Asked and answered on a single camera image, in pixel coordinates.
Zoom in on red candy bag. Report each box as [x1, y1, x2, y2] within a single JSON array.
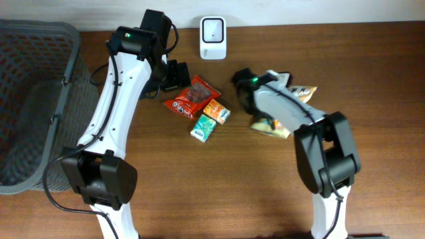
[[163, 75, 221, 120]]

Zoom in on yellow wet wipes pack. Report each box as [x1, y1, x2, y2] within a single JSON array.
[[250, 86, 317, 139]]

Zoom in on orange Kleenex tissue pack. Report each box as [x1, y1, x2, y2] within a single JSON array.
[[203, 99, 230, 125]]

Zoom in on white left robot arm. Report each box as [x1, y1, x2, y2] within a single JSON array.
[[57, 9, 191, 238]]

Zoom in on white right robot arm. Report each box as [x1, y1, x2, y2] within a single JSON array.
[[232, 68, 361, 238]]

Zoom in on white barcode scanner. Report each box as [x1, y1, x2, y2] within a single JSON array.
[[199, 16, 227, 60]]

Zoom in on green Kleenex tissue pack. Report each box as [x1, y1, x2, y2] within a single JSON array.
[[191, 114, 216, 143]]

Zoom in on grey plastic basket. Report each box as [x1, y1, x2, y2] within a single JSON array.
[[1, 20, 98, 195]]

